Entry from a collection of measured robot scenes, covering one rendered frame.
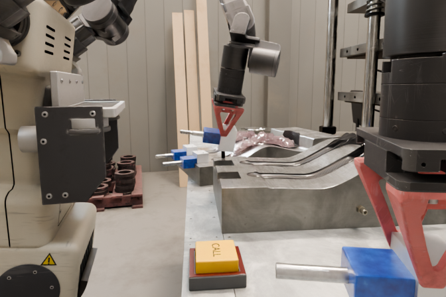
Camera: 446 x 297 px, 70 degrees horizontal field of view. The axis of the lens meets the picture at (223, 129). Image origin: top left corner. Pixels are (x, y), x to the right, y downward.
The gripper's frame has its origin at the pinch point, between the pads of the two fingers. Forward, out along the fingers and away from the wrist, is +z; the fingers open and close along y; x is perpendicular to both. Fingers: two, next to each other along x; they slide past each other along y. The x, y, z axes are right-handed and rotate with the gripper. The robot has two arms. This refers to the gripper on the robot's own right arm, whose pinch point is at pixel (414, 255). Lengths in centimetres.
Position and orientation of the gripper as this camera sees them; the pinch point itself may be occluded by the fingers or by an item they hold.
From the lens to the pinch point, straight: 29.6
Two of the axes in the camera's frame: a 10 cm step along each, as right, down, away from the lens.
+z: 0.1, 9.9, 1.3
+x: -9.9, 0.0, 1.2
